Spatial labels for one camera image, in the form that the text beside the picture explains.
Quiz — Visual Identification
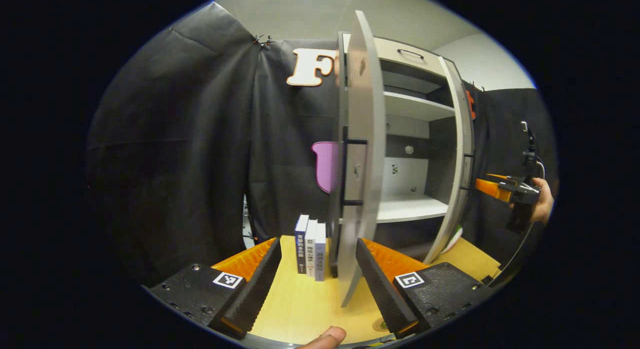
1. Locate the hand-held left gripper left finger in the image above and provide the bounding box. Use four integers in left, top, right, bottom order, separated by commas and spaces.
145, 237, 282, 340

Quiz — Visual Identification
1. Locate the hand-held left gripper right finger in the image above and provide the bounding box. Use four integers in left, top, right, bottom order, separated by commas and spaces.
355, 237, 496, 339

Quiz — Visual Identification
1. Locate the white cabinet door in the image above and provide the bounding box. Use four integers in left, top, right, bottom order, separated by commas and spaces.
425, 56, 476, 265
330, 10, 387, 308

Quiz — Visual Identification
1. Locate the grey white cabinet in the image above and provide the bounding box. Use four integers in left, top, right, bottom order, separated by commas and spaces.
337, 31, 476, 265

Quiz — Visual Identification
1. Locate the white cabinet shelf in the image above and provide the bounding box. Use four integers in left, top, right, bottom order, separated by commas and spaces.
383, 91, 456, 122
340, 194, 449, 224

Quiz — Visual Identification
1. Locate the white cabinet drawer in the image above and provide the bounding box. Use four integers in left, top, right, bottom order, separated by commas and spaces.
372, 37, 448, 77

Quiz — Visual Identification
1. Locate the white green plastic item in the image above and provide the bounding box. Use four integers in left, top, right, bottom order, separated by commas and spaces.
440, 225, 464, 255

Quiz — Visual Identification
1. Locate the dark blue book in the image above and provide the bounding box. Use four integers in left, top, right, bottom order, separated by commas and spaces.
294, 214, 310, 275

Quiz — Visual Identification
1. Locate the white book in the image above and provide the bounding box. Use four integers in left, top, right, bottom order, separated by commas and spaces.
305, 219, 318, 278

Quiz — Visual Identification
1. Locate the light grey book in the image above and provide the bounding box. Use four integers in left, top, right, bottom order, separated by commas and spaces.
315, 222, 327, 282

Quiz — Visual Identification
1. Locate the black backdrop cloth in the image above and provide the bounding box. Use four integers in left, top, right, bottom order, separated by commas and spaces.
85, 1, 558, 290

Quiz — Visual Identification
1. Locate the black door handle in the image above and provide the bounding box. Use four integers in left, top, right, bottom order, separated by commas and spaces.
460, 154, 475, 191
341, 126, 369, 207

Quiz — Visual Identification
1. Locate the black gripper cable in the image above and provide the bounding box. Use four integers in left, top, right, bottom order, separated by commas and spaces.
491, 158, 547, 286

